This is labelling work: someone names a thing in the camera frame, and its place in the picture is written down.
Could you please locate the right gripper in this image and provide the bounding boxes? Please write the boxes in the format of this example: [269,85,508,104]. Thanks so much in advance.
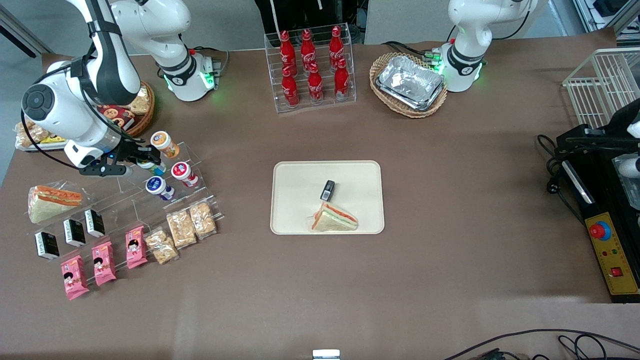
[65,138,162,169]

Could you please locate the orange lid gum bottle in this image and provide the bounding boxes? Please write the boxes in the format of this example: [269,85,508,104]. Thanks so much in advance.
[150,130,181,160]

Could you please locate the looped black cable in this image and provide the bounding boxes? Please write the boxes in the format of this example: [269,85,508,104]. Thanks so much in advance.
[557,333,609,360]

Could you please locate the blue lid gum bottle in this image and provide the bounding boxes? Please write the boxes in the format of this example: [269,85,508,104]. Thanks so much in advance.
[145,176,176,201]

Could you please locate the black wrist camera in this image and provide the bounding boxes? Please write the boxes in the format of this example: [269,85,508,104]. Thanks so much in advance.
[79,163,134,178]

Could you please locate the clear acrylic bottle rack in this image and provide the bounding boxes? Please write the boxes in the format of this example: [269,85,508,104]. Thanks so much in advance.
[263,23,357,115]

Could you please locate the dark metal frame bar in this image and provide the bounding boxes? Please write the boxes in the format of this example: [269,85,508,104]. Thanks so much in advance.
[0,5,54,59]

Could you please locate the black sealing machine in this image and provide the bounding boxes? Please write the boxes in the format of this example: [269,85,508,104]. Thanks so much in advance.
[554,125,640,304]

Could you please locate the clear bag rice crisp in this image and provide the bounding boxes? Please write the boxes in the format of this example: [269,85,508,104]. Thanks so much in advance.
[130,86,153,116]
[145,227,180,265]
[189,201,218,239]
[166,209,198,249]
[16,121,51,149]

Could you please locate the long black cable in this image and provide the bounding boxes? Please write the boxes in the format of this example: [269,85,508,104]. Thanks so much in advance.
[442,328,640,360]

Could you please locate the red cookie box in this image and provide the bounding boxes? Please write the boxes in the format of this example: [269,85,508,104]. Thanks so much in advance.
[96,103,136,132]

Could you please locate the red lid gum bottle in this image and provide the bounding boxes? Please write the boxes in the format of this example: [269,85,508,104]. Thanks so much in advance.
[171,161,200,189]

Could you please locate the green lid gum bottle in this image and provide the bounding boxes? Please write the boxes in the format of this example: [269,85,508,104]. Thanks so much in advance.
[138,160,167,176]

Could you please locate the cream plastic tray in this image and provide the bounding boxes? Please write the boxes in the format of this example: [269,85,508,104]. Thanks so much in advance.
[269,160,386,236]

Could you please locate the red emergency stop button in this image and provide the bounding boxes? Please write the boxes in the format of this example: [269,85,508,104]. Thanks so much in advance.
[588,220,612,241]

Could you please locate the brown round wicker basket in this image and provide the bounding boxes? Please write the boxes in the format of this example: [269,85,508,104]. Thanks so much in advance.
[119,80,156,139]

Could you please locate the metal equipment shelf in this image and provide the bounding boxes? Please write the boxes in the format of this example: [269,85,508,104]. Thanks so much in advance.
[572,0,640,37]

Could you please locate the yellow control panel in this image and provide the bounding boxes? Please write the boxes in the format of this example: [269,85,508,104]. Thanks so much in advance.
[584,211,640,297]

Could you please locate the light oval wicker basket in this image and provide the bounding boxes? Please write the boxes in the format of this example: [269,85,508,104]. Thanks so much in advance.
[369,52,449,119]

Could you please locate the wrapped triangle sandwich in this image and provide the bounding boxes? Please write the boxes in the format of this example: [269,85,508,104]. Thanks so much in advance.
[310,202,360,234]
[27,184,84,224]

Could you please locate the black power cable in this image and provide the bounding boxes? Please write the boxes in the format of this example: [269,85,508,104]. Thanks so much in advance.
[537,133,587,227]

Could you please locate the clear acrylic stepped display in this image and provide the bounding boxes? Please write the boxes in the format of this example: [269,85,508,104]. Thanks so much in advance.
[27,141,224,284]

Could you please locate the clear plastic container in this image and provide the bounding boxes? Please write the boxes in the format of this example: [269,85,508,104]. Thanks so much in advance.
[612,154,640,211]

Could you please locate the standing person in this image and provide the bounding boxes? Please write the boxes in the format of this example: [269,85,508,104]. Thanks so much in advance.
[253,0,369,47]

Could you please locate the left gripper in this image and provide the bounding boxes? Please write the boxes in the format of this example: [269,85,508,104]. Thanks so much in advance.
[607,97,640,145]

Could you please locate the black cable bundle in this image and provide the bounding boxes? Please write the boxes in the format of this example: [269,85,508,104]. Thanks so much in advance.
[382,40,443,64]

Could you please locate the silver metal bar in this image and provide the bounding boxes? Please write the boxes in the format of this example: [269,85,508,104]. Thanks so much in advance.
[562,160,596,204]

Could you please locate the white wire rack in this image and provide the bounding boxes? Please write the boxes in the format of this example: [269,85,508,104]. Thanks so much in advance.
[562,47,640,129]

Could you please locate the white plastic bin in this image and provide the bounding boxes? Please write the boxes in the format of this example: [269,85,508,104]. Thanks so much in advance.
[14,120,69,152]

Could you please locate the stacked foil containers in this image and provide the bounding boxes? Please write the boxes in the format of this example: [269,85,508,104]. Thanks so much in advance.
[375,55,446,112]

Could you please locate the pink snack pack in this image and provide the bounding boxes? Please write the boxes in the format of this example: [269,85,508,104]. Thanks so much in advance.
[91,241,117,287]
[60,255,91,301]
[125,225,149,270]

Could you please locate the red cola bottle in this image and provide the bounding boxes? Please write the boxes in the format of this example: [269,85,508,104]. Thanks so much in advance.
[328,25,346,68]
[279,30,297,76]
[307,62,324,104]
[333,58,350,101]
[300,28,317,73]
[281,66,300,108]

